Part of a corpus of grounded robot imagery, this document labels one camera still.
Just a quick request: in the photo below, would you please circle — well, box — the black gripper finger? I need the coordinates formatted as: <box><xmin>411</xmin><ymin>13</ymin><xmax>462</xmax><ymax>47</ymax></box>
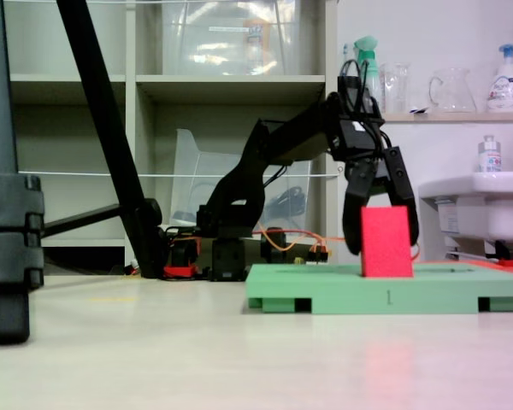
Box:
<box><xmin>382</xmin><ymin>146</ymin><xmax>420</xmax><ymax>251</ymax></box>
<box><xmin>343</xmin><ymin>161</ymin><xmax>380</xmax><ymax>256</ymax></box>

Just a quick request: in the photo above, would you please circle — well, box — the red square block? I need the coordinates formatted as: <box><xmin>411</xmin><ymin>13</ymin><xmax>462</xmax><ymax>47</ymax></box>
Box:
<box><xmin>360</xmin><ymin>205</ymin><xmax>415</xmax><ymax>279</ymax></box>

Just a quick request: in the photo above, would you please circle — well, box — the glass beaker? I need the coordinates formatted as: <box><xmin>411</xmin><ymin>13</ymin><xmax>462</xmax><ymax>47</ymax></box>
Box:
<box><xmin>379</xmin><ymin>62</ymin><xmax>411</xmax><ymax>114</ymax></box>

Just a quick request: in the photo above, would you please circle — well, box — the green spray bottle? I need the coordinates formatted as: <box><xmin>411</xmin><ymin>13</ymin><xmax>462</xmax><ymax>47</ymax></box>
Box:
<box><xmin>353</xmin><ymin>36</ymin><xmax>385</xmax><ymax>113</ymax></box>

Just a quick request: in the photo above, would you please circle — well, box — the small clear pump bottle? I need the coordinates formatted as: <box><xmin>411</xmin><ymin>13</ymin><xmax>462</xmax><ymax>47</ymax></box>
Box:
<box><xmin>477</xmin><ymin>135</ymin><xmax>503</xmax><ymax>173</ymax></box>

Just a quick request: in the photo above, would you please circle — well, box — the green shape sorting board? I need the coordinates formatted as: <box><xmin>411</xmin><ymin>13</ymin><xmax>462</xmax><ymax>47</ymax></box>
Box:
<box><xmin>245</xmin><ymin>263</ymin><xmax>513</xmax><ymax>316</ymax></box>

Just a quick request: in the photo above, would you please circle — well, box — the glass pitcher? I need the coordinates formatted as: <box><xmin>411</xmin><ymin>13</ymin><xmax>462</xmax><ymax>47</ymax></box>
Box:
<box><xmin>428</xmin><ymin>67</ymin><xmax>477</xmax><ymax>114</ymax></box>

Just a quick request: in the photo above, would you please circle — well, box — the white sink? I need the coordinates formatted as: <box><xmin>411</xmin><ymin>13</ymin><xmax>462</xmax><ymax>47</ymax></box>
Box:
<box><xmin>417</xmin><ymin>170</ymin><xmax>513</xmax><ymax>260</ymax></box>

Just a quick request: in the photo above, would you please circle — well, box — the beige shelf unit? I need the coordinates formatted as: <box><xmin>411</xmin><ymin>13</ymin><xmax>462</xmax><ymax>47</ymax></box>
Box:
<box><xmin>2</xmin><ymin>0</ymin><xmax>339</xmax><ymax>274</ymax></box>

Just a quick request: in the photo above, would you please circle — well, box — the white blue pump bottle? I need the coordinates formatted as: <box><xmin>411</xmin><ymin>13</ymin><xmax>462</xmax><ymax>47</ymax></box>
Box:
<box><xmin>486</xmin><ymin>44</ymin><xmax>513</xmax><ymax>114</ymax></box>

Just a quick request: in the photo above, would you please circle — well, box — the clear plastic storage box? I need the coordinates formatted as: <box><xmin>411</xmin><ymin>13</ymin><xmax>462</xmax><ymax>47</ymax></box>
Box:
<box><xmin>161</xmin><ymin>0</ymin><xmax>303</xmax><ymax>77</ymax></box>

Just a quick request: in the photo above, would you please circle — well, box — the clear plastic tray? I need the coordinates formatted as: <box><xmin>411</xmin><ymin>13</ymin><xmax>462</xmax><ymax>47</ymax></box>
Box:
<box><xmin>169</xmin><ymin>127</ymin><xmax>316</xmax><ymax>234</ymax></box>

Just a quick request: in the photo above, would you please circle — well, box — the black tripod leg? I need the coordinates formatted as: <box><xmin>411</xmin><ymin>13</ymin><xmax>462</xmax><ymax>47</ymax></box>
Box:
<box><xmin>0</xmin><ymin>0</ymin><xmax>46</xmax><ymax>346</ymax></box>
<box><xmin>55</xmin><ymin>0</ymin><xmax>166</xmax><ymax>278</ymax></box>

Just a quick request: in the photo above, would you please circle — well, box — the black tripod brace bar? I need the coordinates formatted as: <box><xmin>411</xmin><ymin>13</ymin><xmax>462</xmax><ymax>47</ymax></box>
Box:
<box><xmin>42</xmin><ymin>202</ymin><xmax>125</xmax><ymax>238</ymax></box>

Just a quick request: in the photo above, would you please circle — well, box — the orange cable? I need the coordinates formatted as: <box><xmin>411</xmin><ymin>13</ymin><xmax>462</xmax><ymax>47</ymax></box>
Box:
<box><xmin>256</xmin><ymin>225</ymin><xmax>422</xmax><ymax>261</ymax></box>

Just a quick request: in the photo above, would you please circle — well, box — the thin black gripper wire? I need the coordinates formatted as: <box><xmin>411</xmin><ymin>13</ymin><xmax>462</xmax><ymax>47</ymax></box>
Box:
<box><xmin>339</xmin><ymin>59</ymin><xmax>390</xmax><ymax>161</ymax></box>

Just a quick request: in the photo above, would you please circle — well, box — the thin black arm wire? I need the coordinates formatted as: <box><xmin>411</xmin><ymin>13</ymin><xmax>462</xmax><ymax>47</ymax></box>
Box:
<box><xmin>262</xmin><ymin>164</ymin><xmax>290</xmax><ymax>189</ymax></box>

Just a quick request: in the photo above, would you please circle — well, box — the white string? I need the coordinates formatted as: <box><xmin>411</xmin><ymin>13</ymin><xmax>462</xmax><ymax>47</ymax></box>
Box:
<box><xmin>16</xmin><ymin>169</ymin><xmax>344</xmax><ymax>179</ymax></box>

